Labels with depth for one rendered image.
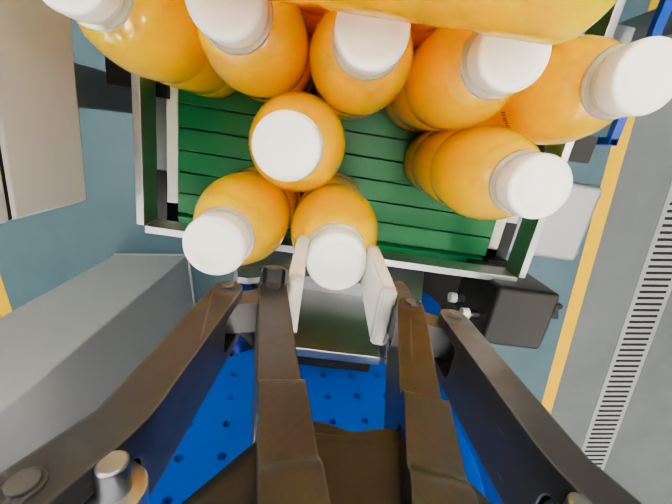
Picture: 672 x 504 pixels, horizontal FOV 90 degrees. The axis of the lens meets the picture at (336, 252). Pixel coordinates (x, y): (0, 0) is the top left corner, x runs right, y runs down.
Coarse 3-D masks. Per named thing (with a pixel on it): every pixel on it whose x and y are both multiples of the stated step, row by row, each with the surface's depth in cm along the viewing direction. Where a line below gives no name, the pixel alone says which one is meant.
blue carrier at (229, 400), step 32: (224, 384) 33; (320, 384) 35; (352, 384) 36; (384, 384) 37; (224, 416) 30; (320, 416) 31; (352, 416) 32; (192, 448) 26; (224, 448) 27; (160, 480) 24; (192, 480) 24; (480, 480) 28
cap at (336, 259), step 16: (320, 240) 21; (336, 240) 21; (352, 240) 21; (320, 256) 21; (336, 256) 21; (352, 256) 21; (320, 272) 21; (336, 272) 21; (352, 272) 21; (336, 288) 22
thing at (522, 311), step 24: (480, 264) 41; (504, 264) 43; (480, 288) 38; (504, 288) 35; (528, 288) 36; (480, 312) 38; (504, 312) 36; (528, 312) 36; (552, 312) 36; (504, 336) 37; (528, 336) 37
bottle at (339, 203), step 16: (336, 176) 35; (304, 192) 33; (320, 192) 26; (336, 192) 26; (352, 192) 27; (304, 208) 25; (320, 208) 24; (336, 208) 24; (352, 208) 24; (368, 208) 26; (304, 224) 24; (320, 224) 24; (336, 224) 22; (352, 224) 24; (368, 224) 25; (368, 240) 24
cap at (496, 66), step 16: (480, 48) 17; (496, 48) 17; (512, 48) 17; (528, 48) 17; (544, 48) 17; (480, 64) 18; (496, 64) 18; (512, 64) 18; (528, 64) 18; (544, 64) 18; (480, 80) 18; (496, 80) 18; (512, 80) 18; (528, 80) 18
